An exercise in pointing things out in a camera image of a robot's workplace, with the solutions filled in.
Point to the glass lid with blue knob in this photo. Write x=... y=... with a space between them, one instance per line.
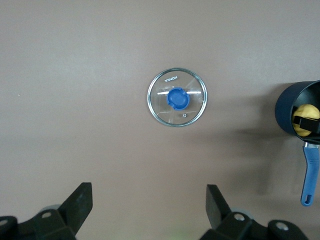
x=177 y=98

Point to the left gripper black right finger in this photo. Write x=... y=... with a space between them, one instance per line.
x=216 y=207

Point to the yellow potato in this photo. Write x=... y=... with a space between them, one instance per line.
x=308 y=111

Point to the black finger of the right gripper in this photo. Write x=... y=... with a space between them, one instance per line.
x=310 y=125

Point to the brown table cloth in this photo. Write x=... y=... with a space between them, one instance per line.
x=100 y=100

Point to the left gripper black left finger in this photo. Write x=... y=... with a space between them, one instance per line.
x=77 y=205

